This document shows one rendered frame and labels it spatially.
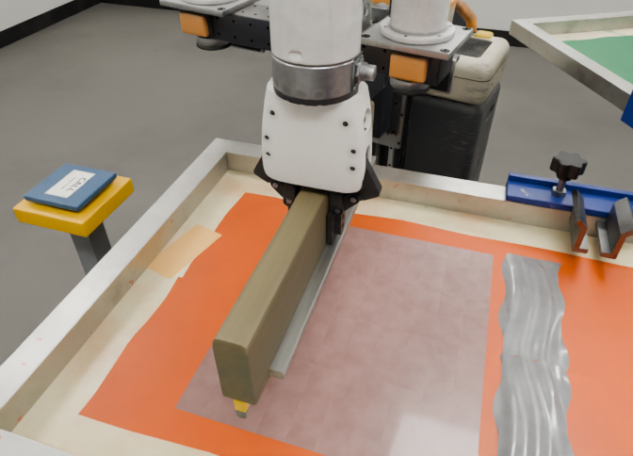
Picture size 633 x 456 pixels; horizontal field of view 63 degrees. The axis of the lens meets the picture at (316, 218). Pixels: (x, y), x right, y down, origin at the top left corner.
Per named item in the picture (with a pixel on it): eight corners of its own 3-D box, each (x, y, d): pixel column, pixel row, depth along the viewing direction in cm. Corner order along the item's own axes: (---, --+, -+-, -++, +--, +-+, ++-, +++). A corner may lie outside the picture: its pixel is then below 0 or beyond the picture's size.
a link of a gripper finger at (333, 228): (365, 182, 52) (362, 232, 56) (334, 176, 53) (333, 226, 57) (357, 200, 50) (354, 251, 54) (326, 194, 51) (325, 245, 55)
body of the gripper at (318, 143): (382, 61, 46) (374, 167, 53) (276, 49, 49) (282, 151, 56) (363, 97, 41) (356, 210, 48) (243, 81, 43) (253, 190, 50)
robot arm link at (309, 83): (385, 40, 45) (382, 72, 47) (289, 30, 47) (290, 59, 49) (365, 74, 40) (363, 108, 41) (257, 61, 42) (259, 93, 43)
